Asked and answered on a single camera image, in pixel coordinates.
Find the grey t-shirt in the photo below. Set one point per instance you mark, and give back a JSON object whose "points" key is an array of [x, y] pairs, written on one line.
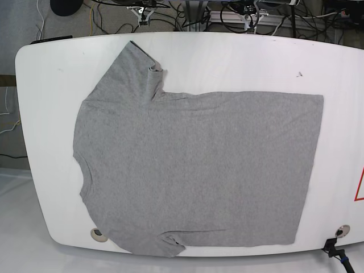
{"points": [[164, 171]]}

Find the red triangle sticker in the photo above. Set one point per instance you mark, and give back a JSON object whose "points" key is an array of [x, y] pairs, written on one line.
{"points": [[359, 192]]}

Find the aluminium frame rail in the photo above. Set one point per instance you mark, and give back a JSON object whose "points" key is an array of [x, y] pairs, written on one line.
{"points": [[269, 19]]}

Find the left table cable grommet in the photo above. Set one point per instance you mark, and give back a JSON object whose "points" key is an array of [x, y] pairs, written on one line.
{"points": [[98, 236]]}

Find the table cable grommet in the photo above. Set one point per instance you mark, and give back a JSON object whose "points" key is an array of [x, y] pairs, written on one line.
{"points": [[98, 236], [342, 231]]}

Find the black clamp with cable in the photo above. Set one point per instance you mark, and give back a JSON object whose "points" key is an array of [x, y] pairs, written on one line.
{"points": [[332, 252]]}

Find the right table cable grommet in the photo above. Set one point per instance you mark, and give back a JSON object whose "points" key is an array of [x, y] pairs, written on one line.
{"points": [[342, 231]]}

